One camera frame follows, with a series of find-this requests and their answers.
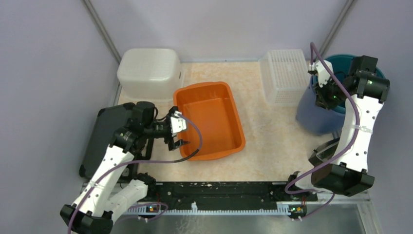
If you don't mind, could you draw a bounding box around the white perforated basket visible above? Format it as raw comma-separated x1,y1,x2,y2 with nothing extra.
258,49,310,107

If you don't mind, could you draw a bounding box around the translucent white plastic tub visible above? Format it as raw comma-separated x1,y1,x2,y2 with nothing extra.
117,48,186,102

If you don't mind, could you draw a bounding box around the orange plastic tub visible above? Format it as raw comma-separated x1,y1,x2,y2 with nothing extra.
173,81,246,161

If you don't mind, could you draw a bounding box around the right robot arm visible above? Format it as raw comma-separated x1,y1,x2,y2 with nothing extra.
311,56,390,196

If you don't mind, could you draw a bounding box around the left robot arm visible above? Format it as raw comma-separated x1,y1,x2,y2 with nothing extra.
60,101,203,234

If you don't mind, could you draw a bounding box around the blue bucket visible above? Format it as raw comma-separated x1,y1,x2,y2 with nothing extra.
296,83,345,136

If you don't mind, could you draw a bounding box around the black case on left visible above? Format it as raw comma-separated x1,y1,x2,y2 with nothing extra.
78,102,135,179

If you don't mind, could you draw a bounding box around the small black clear box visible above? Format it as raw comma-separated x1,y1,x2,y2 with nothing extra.
308,138,340,166

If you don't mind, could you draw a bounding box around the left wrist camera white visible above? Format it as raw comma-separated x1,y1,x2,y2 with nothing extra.
169,111,188,136

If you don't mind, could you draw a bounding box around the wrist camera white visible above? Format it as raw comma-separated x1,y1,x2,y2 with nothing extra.
169,111,188,136
308,60,331,88

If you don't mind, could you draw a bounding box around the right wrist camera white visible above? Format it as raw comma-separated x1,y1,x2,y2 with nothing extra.
308,60,331,88

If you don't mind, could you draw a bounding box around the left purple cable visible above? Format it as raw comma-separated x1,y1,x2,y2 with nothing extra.
67,113,203,234

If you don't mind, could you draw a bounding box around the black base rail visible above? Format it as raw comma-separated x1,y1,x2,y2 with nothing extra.
142,181,318,211

